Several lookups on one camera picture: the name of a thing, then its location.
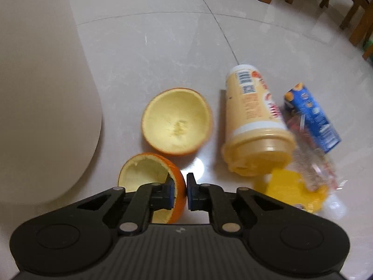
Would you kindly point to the clear plastic wrapper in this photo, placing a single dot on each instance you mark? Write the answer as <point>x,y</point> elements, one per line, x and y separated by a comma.
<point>313,163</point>

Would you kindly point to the blue juice carton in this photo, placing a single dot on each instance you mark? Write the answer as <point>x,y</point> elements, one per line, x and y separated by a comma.
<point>316,116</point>

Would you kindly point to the orange fruit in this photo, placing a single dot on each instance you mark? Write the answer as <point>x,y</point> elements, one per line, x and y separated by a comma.
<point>177,122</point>

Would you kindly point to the wooden furniture legs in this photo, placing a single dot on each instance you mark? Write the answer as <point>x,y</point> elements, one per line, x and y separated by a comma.
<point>354,8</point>

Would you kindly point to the printed paper cup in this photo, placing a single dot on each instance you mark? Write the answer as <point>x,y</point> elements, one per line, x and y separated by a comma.
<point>256,116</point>

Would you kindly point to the yellow snack packet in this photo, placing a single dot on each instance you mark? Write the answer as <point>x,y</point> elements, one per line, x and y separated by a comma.
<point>285,189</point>

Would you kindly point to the small orange peel half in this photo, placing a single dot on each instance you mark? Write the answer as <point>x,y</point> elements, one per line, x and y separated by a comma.
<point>163,169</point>

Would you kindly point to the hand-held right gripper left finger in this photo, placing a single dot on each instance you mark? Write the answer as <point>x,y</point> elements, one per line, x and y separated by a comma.
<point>169,193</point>

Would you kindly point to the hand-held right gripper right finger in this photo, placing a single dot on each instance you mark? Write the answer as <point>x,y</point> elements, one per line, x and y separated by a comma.
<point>190,193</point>

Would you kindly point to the white trash bin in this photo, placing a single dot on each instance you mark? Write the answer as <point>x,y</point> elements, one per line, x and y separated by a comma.
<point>40,93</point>

